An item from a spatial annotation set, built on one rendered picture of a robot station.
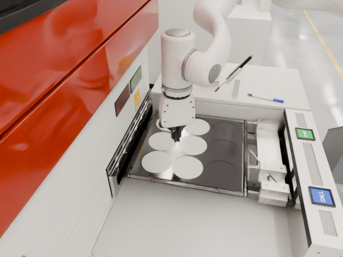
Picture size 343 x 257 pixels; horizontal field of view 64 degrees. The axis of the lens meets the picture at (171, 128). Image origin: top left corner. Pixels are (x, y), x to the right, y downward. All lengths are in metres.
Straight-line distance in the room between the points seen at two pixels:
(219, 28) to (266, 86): 0.60
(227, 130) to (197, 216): 0.35
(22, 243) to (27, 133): 0.22
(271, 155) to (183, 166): 0.32
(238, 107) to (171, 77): 0.47
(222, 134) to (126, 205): 0.42
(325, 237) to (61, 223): 0.59
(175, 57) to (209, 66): 0.09
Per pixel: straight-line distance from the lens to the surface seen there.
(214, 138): 1.00
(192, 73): 0.65
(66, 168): 0.60
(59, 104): 0.45
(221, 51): 0.66
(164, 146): 0.96
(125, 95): 0.86
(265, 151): 1.02
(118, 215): 0.88
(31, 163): 0.42
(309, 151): 0.96
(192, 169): 0.88
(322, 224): 0.78
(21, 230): 0.53
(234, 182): 0.86
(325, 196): 0.83
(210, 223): 0.86
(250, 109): 1.12
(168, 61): 0.68
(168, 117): 0.76
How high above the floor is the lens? 1.54
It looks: 38 degrees down
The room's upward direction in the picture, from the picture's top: straight up
